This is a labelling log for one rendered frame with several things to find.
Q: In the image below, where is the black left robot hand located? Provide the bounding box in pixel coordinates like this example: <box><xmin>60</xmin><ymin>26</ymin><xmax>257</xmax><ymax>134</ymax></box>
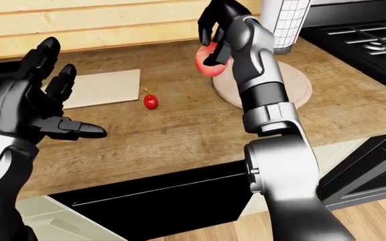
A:
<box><xmin>0</xmin><ymin>36</ymin><xmax>108</xmax><ymax>145</ymax></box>

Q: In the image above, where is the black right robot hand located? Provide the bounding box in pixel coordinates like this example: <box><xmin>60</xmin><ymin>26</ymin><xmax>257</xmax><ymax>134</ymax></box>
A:
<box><xmin>197</xmin><ymin>0</ymin><xmax>255</xmax><ymax>67</ymax></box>

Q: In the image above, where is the red apple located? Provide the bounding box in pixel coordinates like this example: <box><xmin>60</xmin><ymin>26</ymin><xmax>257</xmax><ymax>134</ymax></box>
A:
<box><xmin>194</xmin><ymin>42</ymin><xmax>228</xmax><ymax>78</ymax></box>

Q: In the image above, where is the rectangular light wooden cutting board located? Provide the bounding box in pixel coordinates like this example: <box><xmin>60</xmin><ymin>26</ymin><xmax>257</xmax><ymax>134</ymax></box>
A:
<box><xmin>41</xmin><ymin>68</ymin><xmax>142</xmax><ymax>110</ymax></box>

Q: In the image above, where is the round light wooden cutting board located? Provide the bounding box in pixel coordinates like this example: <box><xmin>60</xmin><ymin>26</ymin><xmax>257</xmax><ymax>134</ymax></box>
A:
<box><xmin>212</xmin><ymin>60</ymin><xmax>313</xmax><ymax>110</ymax></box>

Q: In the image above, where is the red cherry with stem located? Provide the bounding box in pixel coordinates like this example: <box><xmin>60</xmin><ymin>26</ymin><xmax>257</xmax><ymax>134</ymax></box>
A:
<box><xmin>143</xmin><ymin>87</ymin><xmax>159</xmax><ymax>110</ymax></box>

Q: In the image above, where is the white grid-pattern canister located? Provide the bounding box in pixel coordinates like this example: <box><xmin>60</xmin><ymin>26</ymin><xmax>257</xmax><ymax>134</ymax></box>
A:
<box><xmin>259</xmin><ymin>0</ymin><xmax>312</xmax><ymax>56</ymax></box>

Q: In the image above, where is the cream cabinet front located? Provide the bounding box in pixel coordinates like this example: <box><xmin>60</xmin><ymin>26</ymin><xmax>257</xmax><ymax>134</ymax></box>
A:
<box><xmin>15</xmin><ymin>195</ymin><xmax>129</xmax><ymax>241</ymax></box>

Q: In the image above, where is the black stove with grates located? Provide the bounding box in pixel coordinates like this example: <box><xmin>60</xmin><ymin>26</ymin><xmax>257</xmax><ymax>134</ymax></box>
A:
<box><xmin>300</xmin><ymin>0</ymin><xmax>386</xmax><ymax>89</ymax></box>

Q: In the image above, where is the black dishwasher front panel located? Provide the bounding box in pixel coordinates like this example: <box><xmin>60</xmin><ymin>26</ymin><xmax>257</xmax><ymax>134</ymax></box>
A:
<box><xmin>47</xmin><ymin>160</ymin><xmax>253</xmax><ymax>241</ymax></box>

